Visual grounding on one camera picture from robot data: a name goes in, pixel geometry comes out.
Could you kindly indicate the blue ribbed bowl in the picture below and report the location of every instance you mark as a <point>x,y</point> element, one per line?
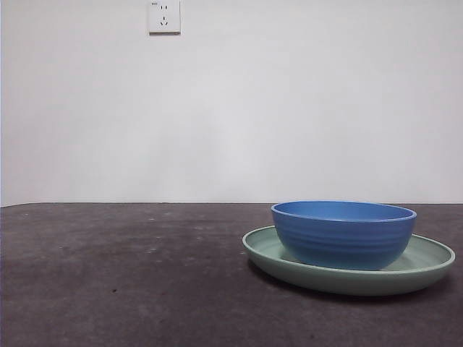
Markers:
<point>343,242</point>

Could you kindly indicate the pale green plate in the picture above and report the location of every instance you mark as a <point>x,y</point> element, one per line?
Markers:
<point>343,283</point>

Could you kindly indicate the white wall socket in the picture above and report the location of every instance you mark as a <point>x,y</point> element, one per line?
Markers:
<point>164,20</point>

